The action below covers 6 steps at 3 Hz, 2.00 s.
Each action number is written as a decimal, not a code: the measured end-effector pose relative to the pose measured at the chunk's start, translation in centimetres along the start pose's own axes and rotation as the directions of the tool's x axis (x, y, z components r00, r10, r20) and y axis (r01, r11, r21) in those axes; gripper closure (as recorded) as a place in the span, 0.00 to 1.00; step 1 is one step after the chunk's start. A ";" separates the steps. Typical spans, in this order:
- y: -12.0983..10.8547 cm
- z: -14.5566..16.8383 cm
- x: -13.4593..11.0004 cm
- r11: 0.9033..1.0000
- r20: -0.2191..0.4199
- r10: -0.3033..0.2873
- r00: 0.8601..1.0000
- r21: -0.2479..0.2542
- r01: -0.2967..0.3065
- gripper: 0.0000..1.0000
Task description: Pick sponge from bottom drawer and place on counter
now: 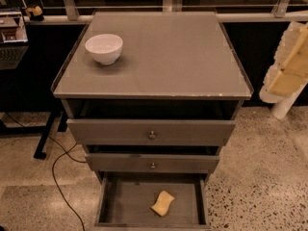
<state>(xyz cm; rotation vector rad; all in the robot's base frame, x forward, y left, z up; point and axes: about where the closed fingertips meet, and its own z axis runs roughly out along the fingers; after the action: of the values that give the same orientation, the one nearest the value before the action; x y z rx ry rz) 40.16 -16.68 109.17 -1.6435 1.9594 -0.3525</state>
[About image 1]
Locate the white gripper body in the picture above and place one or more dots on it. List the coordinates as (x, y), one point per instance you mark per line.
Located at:
(288, 80)

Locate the black desk frame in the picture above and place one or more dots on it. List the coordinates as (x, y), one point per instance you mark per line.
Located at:
(43, 131)

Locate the grey drawer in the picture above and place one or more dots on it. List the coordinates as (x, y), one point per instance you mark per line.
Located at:
(151, 132)
(152, 163)
(126, 200)

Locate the grey middle drawer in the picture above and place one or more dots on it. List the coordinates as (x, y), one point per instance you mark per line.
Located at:
(152, 163)

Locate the open laptop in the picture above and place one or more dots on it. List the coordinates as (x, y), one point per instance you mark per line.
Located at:
(13, 38)

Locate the white ceramic bowl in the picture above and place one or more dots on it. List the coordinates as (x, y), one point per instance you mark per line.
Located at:
(105, 48)

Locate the grey top drawer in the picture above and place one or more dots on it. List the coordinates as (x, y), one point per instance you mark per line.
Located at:
(151, 132)

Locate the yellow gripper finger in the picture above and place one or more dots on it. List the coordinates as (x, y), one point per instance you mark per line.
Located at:
(285, 84)
(297, 61)

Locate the grey bottom drawer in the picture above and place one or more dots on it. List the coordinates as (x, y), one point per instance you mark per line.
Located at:
(126, 200)

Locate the grey drawer cabinet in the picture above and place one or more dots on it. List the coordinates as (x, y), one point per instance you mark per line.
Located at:
(173, 66)

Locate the yellow black tape dispenser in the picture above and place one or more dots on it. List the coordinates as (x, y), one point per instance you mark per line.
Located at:
(34, 13)

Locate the white pipe post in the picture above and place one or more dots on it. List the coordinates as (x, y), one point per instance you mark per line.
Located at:
(280, 109)

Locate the yellow sponge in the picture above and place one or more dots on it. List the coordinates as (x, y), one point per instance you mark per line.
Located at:
(162, 203)

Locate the metal window railing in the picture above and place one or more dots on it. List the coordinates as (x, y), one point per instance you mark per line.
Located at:
(226, 10)

